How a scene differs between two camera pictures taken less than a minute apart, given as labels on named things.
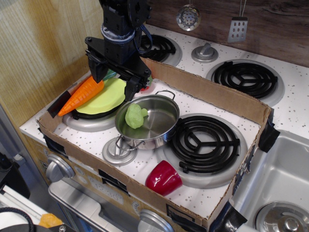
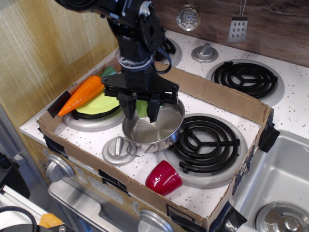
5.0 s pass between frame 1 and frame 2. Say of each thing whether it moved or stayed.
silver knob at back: stayed
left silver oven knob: stayed
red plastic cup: stayed
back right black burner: stayed
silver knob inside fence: stayed
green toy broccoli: moved
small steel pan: moved
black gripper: moved
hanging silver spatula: stayed
